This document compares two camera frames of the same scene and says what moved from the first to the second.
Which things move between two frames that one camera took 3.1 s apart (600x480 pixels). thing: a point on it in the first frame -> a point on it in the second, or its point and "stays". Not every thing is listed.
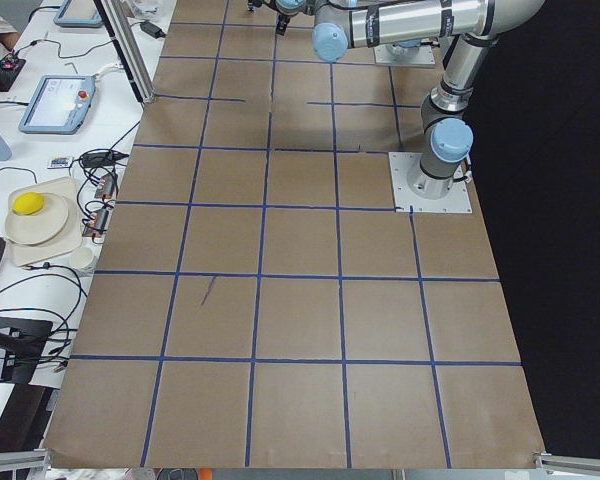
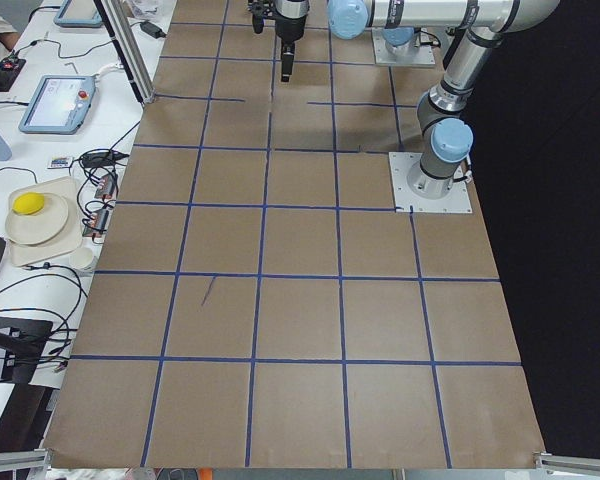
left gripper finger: x=283 y=20 -> x=290 y=31
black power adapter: x=152 y=30 stays
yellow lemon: x=28 y=203 stays
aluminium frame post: x=130 y=47 stays
